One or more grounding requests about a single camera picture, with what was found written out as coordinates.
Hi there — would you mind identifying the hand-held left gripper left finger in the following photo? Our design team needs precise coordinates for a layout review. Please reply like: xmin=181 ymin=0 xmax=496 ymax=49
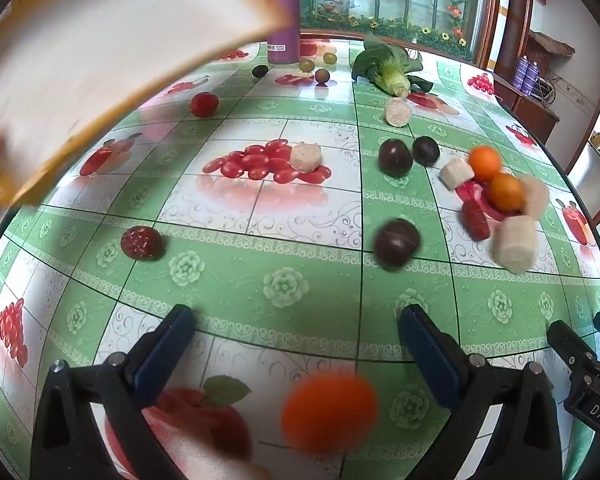
xmin=30 ymin=304 xmax=197 ymax=480

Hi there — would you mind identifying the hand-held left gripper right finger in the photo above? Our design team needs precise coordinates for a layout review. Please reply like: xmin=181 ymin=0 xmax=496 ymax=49
xmin=396 ymin=303 xmax=563 ymax=480

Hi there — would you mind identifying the red date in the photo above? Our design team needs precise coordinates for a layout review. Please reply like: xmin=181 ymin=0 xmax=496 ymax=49
xmin=120 ymin=226 xmax=165 ymax=261
xmin=461 ymin=200 xmax=491 ymax=242

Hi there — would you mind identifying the orange tangerine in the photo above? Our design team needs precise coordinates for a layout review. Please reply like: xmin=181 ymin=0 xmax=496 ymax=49
xmin=488 ymin=172 xmax=525 ymax=212
xmin=468 ymin=145 xmax=503 ymax=182
xmin=281 ymin=372 xmax=381 ymax=453

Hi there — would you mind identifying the dark purple passion fruit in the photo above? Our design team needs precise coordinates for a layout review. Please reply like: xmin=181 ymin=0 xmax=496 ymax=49
xmin=373 ymin=218 xmax=422 ymax=268
xmin=412 ymin=136 xmax=441 ymax=167
xmin=378 ymin=139 xmax=414 ymax=178

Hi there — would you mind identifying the white foam tray yellow tape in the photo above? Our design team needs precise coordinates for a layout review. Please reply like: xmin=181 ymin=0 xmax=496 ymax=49
xmin=0 ymin=0 xmax=301 ymax=211

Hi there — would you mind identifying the green checked fruit-print tablecloth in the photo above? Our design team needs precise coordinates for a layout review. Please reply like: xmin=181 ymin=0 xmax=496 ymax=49
xmin=0 ymin=30 xmax=600 ymax=480

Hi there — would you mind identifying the red tomato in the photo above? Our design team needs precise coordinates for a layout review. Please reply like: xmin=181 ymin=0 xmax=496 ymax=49
xmin=189 ymin=92 xmax=220 ymax=118

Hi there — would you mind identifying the brown crumpled object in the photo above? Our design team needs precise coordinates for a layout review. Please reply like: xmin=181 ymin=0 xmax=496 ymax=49
xmin=527 ymin=30 xmax=576 ymax=58

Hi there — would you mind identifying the green bok choy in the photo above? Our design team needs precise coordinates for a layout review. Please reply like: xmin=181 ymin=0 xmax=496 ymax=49
xmin=350 ymin=32 xmax=436 ymax=98

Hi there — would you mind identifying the purple flask bottle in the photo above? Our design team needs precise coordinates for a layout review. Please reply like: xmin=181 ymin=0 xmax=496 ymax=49
xmin=264 ymin=0 xmax=302 ymax=65

